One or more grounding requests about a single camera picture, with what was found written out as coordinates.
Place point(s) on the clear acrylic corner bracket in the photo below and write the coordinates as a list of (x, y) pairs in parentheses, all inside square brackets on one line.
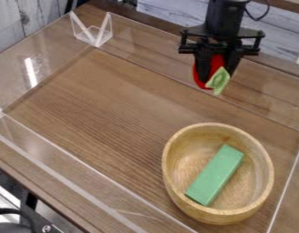
[(92, 35)]

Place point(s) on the red plush strawberry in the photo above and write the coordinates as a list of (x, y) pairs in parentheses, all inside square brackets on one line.
[(216, 78)]

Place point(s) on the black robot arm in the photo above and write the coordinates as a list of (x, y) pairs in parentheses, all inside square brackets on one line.
[(224, 15)]

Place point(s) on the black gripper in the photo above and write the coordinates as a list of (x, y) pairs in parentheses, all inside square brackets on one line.
[(202, 42)]

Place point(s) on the black metal table mount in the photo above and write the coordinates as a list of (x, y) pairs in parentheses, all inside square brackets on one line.
[(38, 224)]

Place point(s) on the wooden oval bowl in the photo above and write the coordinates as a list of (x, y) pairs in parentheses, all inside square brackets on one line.
[(187, 153)]

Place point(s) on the green rectangular block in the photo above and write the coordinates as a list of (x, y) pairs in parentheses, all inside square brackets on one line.
[(207, 185)]

